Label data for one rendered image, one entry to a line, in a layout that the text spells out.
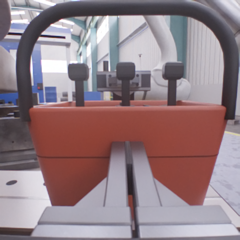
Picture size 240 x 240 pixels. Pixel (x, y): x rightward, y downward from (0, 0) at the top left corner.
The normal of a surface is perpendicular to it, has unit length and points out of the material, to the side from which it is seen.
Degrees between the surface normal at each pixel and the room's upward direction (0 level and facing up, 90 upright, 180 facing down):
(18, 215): 0
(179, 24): 90
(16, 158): 90
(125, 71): 90
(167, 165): 97
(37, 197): 0
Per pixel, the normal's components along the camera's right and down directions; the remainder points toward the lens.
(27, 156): 0.37, 0.14
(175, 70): -0.01, 0.15
